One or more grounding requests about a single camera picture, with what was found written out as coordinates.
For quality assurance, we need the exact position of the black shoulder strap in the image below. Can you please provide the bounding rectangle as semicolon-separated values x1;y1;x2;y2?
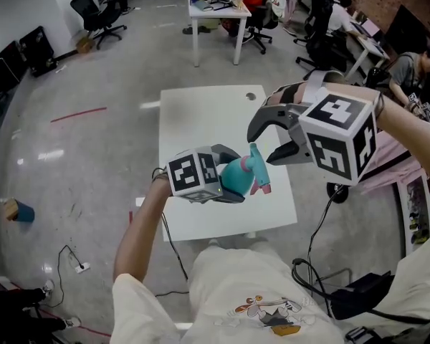
322;292;430;325

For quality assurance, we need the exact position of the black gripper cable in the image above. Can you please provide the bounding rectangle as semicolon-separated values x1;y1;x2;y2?
154;211;190;297
307;183;345;290

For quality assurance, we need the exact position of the black wrist band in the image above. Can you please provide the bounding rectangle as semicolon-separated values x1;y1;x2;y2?
373;91;386;119
151;166;170;184

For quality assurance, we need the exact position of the white shelf unit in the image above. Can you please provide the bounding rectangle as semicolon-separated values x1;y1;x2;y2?
393;91;430;257

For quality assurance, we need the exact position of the black office chair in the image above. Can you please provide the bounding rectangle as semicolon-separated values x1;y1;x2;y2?
294;0;348;73
70;0;128;51
242;4;273;55

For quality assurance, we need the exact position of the black power strip cable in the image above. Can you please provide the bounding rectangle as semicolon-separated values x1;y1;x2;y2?
57;244;84;307

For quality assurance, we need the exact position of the person's left forearm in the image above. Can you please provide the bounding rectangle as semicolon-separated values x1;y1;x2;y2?
113;177;173;285

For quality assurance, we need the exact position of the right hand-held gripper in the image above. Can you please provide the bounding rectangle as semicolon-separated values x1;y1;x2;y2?
247;70;378;186

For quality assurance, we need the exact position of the cardboard box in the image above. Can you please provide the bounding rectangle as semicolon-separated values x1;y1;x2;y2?
75;36;96;54

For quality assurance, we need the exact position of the white office desk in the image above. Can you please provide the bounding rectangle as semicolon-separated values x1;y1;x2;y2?
343;9;393;82
187;0;252;67

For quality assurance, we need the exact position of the teal and pink spray nozzle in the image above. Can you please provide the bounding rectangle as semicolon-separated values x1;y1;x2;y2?
240;143;274;197

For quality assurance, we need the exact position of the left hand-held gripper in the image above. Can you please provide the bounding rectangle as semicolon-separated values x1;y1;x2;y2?
166;143;246;204

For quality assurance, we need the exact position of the person's right hand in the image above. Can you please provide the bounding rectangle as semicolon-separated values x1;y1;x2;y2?
263;80;308;107

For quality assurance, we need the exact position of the teal cup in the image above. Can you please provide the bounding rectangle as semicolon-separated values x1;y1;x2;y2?
16;199;36;224

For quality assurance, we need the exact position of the person in white t-shirt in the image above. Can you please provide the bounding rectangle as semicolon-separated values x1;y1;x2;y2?
109;224;430;344

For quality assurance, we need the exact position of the pink garment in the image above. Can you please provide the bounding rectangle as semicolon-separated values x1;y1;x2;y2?
358;129;429;197

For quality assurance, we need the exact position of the person's right forearm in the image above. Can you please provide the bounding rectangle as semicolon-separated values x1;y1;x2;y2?
338;82;430;193

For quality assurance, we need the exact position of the black equipment case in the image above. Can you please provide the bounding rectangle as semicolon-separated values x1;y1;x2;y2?
19;26;58;78
0;40;22;128

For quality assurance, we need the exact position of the white printed bag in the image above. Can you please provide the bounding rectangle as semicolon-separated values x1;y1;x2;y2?
268;0;287;19

